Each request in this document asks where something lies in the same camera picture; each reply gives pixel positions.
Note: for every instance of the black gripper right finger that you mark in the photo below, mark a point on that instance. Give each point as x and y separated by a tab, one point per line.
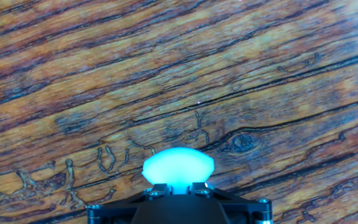
250	213

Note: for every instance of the wood grain table mat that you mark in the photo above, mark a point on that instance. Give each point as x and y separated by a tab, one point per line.
73	77

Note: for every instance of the white rectangular sponge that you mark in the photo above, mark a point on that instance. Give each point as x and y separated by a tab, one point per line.
179	168

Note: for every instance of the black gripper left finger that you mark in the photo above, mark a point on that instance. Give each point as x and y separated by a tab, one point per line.
113	214

